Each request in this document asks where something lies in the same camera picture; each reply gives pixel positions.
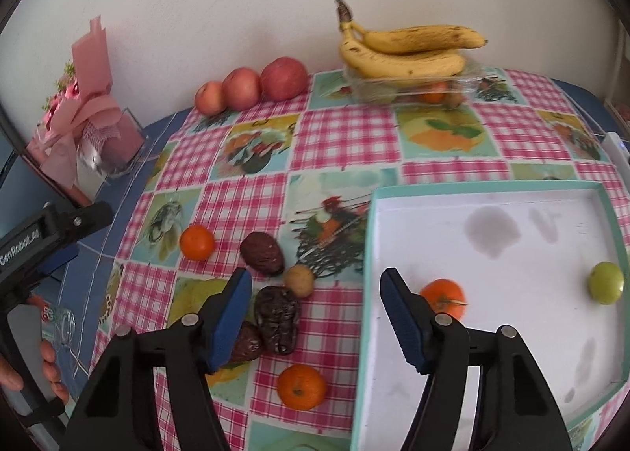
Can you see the medium red apple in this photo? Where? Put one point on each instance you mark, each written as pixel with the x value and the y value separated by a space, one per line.
pixel 241 88

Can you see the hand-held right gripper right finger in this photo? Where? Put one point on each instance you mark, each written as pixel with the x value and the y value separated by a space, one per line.
pixel 401 318

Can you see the white tray with teal rim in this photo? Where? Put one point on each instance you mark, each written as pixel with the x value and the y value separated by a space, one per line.
pixel 517 333

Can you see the clear plastic bag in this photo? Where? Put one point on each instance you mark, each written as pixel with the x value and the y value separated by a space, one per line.
pixel 66 328

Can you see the dark brown pointed fruit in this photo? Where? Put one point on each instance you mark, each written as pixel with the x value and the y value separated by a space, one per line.
pixel 248 345

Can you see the tangerine in container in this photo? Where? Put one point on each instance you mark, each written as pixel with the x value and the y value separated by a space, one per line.
pixel 433 92

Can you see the dark brown oval fruit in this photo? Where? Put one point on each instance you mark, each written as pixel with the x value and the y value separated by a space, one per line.
pixel 262 252

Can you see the clear plastic container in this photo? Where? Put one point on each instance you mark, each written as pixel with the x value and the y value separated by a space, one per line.
pixel 467 81

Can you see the pink checkered fruit-print tablecloth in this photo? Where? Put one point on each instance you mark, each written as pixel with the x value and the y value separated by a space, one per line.
pixel 344 136

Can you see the brown fruit in container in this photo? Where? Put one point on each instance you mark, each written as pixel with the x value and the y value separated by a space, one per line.
pixel 455 97

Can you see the person's left hand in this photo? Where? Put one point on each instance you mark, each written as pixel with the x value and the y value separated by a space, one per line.
pixel 54 372

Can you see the dark wrinkled long fruit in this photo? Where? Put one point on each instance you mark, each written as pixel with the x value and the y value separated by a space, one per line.
pixel 277 315

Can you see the large red apple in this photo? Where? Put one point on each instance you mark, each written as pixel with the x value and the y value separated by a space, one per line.
pixel 284 78

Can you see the clear acrylic holder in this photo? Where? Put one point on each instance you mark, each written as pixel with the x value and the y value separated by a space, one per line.
pixel 125 145

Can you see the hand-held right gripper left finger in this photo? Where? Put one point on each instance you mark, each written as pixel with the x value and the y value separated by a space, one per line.
pixel 231 323

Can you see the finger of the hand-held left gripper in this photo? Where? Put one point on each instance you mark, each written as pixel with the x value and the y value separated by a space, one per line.
pixel 78 222

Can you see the orange tangerine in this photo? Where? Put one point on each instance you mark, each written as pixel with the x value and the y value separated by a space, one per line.
pixel 197 242
pixel 301 387
pixel 443 298

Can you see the small brown round fruit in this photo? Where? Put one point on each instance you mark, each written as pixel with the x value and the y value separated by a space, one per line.
pixel 300 280

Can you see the small red apple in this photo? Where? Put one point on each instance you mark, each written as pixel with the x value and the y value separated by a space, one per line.
pixel 210 97

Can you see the green round fruit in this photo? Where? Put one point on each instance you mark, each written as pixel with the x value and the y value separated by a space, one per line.
pixel 605 282

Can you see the yellow banana bunch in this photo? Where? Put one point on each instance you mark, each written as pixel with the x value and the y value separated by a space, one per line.
pixel 408 64

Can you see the white power strip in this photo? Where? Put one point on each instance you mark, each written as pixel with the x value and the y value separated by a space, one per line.
pixel 615 143

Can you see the pink flower bouquet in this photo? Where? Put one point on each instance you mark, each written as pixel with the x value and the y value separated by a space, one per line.
pixel 93 111

